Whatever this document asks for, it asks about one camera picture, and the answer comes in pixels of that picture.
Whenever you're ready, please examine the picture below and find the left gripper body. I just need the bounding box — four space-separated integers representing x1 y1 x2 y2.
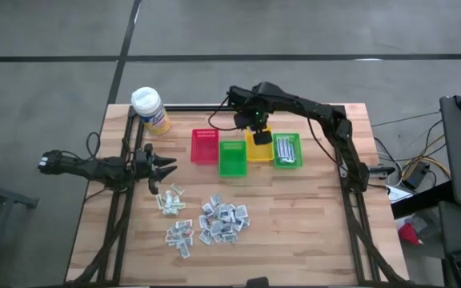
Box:
133 142 157 182

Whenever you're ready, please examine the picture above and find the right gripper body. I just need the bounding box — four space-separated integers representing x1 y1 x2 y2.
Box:
229 86 271 131

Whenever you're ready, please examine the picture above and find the red plastic basket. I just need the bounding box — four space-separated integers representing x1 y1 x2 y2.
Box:
190 127 220 166

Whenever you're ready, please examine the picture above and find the yellow plastic basket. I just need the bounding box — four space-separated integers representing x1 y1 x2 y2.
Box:
244 126 275 163

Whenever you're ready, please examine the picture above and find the Lysol wipes canister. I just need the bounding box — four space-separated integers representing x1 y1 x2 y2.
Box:
130 86 172 136

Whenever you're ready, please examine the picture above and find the green plastic basket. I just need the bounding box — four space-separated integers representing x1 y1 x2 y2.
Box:
218 139 249 178
271 132 304 170

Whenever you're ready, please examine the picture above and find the black rounded object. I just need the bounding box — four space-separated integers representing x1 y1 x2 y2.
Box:
246 275 271 288

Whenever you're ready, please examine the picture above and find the white paper sheet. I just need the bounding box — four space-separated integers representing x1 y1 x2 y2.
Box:
386 186 414 203

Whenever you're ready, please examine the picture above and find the black power supply box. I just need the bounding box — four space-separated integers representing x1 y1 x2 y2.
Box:
402 162 431 191

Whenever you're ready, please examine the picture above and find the black cart bar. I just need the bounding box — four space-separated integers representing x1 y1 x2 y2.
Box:
390 182 454 219

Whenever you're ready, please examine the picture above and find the red cloth object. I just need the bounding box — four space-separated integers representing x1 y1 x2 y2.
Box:
397 222 423 246

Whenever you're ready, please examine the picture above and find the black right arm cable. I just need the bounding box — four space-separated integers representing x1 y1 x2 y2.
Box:
207 95 239 132

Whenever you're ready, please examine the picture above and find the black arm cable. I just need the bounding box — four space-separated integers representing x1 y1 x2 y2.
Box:
207 95 239 132
86 131 102 161

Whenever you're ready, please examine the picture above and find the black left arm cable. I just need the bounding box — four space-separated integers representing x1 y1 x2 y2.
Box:
86 131 102 161

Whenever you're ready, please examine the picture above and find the yellow cable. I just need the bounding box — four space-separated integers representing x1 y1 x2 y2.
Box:
400 134 451 181

